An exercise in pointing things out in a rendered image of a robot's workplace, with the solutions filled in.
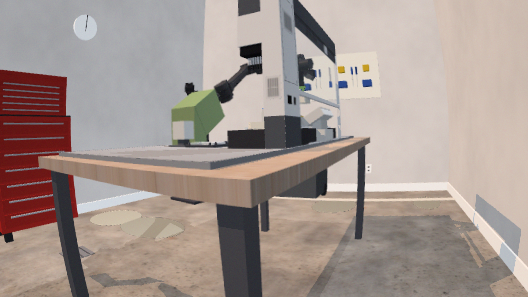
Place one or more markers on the white ready panel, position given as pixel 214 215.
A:
pixel 182 130

